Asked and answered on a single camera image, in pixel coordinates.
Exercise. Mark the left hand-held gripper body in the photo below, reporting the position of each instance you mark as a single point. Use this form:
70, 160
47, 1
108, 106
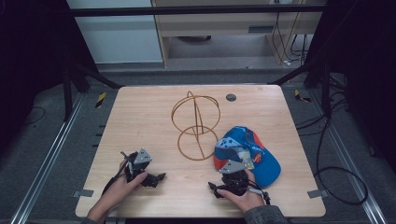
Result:
136, 168

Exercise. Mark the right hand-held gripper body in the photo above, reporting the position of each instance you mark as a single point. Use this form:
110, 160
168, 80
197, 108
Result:
234, 179

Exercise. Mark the blue and orange cap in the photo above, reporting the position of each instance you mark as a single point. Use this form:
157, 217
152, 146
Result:
249, 152

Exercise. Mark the person's right hand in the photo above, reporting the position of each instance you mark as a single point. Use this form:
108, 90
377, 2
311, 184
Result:
246, 197

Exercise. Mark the person's left hand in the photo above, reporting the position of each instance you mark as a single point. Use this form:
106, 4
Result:
120, 191

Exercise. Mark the grey tape strip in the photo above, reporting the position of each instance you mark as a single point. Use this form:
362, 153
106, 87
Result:
83, 193
317, 193

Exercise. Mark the black and yellow tape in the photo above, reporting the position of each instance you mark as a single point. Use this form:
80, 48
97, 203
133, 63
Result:
301, 96
100, 100

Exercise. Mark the grey round table grommet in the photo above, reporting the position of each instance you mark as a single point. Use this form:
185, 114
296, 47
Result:
231, 97

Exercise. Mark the black metal stand leg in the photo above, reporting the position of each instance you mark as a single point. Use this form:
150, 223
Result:
67, 93
325, 90

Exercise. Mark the white cabinet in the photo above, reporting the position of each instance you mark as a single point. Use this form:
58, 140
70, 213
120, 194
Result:
118, 37

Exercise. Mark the dark curtain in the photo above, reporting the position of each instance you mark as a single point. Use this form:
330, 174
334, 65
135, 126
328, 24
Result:
364, 68
31, 62

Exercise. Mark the light wooden desk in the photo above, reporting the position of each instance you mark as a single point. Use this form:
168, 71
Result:
218, 23

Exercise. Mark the aluminium floor rail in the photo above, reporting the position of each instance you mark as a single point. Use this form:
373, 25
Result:
46, 160
348, 161

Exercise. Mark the black horizontal frame bar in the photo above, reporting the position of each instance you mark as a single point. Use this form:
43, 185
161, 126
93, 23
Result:
193, 10

